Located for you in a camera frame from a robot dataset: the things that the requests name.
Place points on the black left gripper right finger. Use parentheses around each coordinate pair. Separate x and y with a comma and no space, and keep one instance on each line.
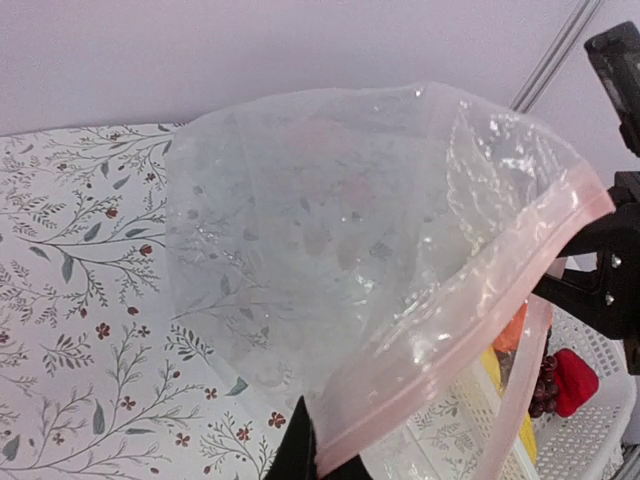
(606,298)

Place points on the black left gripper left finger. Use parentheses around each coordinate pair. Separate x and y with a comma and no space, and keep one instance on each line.
(296,455)

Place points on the orange toy pumpkin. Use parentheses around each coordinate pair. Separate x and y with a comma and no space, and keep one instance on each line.
(509,338)

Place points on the white plastic basket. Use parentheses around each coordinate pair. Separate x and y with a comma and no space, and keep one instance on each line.
(452,431)

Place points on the clear zip top bag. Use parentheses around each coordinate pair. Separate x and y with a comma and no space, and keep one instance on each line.
(359,250)

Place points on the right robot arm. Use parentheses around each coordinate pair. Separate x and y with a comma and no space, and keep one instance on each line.
(614,56)

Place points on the red toy bell pepper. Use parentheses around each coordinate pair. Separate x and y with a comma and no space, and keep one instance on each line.
(577,382)

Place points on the purple toy grapes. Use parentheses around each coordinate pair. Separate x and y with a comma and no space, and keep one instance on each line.
(546,391)

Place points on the floral patterned table mat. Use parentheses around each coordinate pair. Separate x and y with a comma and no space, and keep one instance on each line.
(98,378)

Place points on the right aluminium frame post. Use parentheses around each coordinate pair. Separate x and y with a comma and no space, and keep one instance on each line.
(556,54)

